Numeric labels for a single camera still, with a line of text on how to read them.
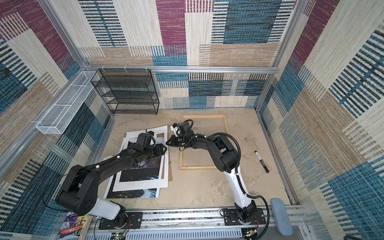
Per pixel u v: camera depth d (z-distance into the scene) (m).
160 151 0.81
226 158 0.60
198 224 0.73
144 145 0.71
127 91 1.11
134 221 0.73
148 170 0.91
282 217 0.72
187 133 0.83
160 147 0.81
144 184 0.86
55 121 0.70
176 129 0.94
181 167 0.89
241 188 0.61
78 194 0.44
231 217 0.73
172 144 0.90
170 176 0.87
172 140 0.89
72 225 0.70
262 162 0.92
